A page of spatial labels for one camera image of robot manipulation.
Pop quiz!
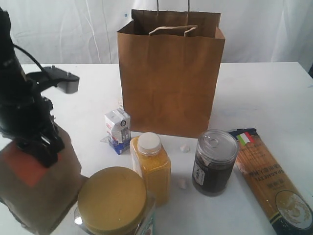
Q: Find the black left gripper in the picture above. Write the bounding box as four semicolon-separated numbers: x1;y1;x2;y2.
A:
0;75;65;168

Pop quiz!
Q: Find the brown and red snack pouch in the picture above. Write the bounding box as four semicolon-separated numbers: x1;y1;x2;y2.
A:
0;127;85;235

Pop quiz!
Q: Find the clear jar with gold lid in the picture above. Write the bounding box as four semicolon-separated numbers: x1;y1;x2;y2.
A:
74;166;156;235

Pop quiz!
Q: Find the yellow millet bottle white cap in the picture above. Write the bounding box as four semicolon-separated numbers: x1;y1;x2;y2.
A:
130;132;171;207

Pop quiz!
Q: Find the brown paper bag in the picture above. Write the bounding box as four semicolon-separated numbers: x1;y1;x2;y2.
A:
117;9;225;138

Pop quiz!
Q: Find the dark jar with metal lid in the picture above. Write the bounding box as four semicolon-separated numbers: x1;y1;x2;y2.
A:
192;130;239;196

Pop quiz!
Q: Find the small white milk carton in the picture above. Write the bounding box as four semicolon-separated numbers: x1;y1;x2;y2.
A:
105;108;132;155

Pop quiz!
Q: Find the white curtain backdrop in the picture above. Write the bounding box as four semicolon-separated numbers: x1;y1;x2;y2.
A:
0;0;313;70

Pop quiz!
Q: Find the white paper ball upper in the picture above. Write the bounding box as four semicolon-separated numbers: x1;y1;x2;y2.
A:
180;144;190;153

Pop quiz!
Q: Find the white paper ball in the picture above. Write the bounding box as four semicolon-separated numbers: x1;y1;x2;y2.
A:
180;144;190;153
177;179;188;189

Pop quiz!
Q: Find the white paper ball lower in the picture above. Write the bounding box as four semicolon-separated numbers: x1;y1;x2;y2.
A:
177;179;188;189

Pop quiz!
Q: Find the spaghetti packet with Italian flag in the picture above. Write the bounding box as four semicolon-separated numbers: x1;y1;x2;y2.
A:
230;128;313;235

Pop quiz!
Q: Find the black camera cable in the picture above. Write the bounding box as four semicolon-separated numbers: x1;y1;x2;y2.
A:
12;43;53;80

